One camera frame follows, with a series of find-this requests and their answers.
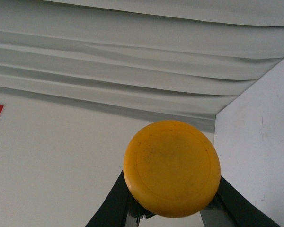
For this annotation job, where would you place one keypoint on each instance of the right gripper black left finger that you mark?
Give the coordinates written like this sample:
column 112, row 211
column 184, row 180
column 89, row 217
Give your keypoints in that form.
column 120, row 208

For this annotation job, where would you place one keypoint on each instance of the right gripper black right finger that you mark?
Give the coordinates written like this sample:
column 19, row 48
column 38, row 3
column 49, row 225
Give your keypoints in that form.
column 230, row 209

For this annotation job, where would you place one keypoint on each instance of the yellow push button switch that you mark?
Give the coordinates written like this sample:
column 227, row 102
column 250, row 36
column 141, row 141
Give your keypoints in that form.
column 172, row 169

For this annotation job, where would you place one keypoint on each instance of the grey curtain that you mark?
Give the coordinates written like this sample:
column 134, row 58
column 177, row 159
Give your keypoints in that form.
column 145, row 59

